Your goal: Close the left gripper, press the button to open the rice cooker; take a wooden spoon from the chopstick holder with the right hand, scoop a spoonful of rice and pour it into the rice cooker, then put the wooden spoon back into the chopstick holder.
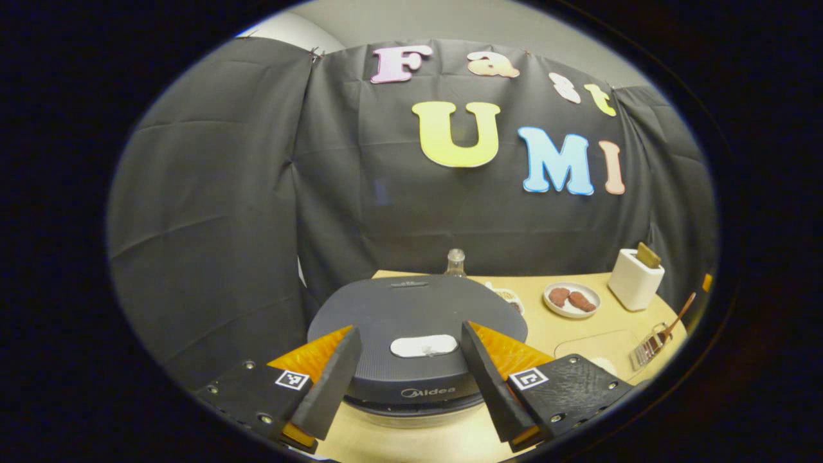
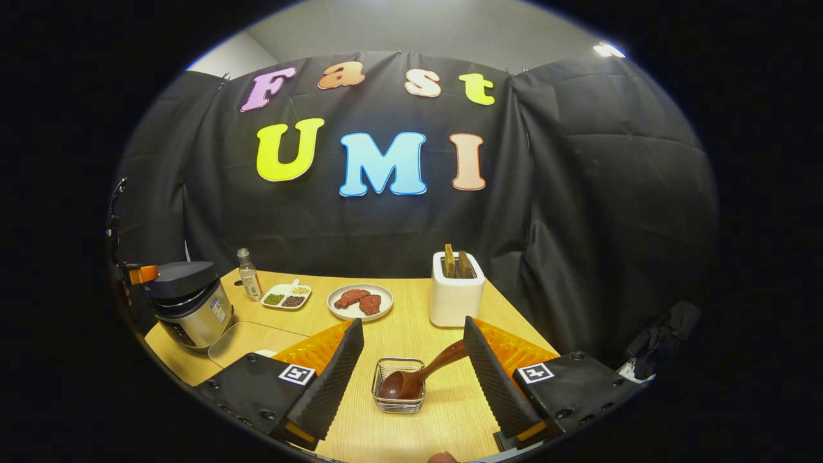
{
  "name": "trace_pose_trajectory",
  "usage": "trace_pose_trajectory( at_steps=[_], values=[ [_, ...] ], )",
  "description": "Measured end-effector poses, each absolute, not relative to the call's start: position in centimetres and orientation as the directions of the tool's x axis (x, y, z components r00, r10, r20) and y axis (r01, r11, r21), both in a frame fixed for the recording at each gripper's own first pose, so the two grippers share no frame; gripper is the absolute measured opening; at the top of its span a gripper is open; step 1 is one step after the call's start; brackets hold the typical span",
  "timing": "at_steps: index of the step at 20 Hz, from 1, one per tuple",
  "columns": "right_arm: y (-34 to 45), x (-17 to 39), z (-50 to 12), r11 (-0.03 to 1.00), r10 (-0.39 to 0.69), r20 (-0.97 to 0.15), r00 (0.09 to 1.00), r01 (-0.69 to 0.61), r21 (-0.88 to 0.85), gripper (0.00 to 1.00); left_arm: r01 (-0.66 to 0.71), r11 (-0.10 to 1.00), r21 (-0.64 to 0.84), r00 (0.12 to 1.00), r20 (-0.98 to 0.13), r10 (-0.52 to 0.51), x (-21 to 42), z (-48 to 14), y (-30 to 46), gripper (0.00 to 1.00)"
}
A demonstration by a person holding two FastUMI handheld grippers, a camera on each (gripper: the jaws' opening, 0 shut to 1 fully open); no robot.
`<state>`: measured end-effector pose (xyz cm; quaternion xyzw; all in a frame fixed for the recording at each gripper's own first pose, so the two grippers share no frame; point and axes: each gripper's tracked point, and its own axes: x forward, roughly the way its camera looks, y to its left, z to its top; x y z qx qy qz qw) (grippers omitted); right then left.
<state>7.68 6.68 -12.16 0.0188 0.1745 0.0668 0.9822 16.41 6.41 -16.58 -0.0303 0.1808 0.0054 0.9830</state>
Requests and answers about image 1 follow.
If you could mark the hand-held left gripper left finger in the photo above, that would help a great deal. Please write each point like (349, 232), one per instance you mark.
(331, 386)

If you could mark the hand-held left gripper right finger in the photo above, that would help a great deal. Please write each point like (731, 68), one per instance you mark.
(488, 386)

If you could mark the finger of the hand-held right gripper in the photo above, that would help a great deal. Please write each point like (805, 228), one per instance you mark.
(706, 283)

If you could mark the brown wooden spoon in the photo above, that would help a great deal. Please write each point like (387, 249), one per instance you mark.
(680, 315)

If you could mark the dark grey rice cooker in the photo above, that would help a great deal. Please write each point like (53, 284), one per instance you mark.
(398, 308)

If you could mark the white rice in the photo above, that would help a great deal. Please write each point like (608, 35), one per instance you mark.
(598, 361)

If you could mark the brown toast slice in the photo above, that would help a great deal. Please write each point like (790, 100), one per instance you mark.
(648, 255)

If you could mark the white toaster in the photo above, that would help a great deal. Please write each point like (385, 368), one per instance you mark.
(633, 286)

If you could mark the divided white bean dish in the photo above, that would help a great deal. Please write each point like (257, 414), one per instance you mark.
(505, 294)

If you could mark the clear plastic tray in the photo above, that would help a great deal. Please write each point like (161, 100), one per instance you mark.
(591, 341)

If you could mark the reddish brown meat piece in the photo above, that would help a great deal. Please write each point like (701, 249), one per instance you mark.
(582, 301)
(559, 297)

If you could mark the small clear glass bottle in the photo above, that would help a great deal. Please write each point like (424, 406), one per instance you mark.
(456, 262)

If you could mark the round white plate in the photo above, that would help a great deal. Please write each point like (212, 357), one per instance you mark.
(572, 285)

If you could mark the black backdrop cloth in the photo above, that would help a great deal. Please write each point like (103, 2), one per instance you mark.
(212, 225)

